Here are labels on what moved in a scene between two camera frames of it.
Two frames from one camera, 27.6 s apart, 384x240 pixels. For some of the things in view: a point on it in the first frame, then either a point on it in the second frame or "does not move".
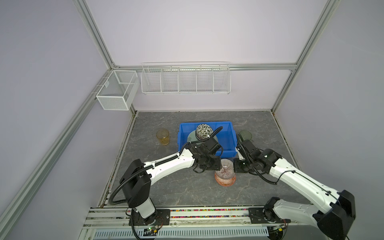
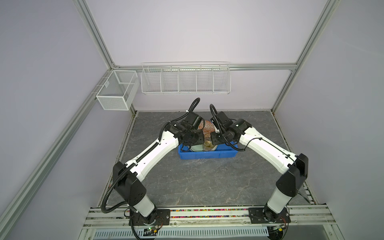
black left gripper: x=216 y=166 to x=200 y=141
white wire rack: x=186 y=78 does not move
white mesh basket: x=119 y=90 does not move
